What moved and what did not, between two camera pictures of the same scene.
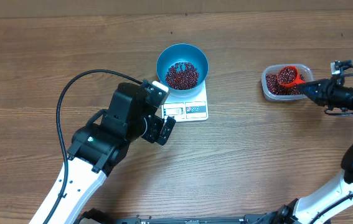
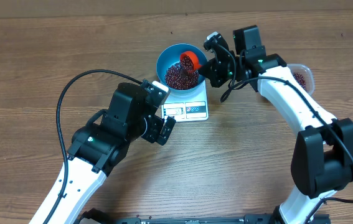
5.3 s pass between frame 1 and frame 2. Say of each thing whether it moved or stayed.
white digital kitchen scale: stayed
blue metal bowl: stayed
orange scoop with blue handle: moved
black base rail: stayed
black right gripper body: moved
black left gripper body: stayed
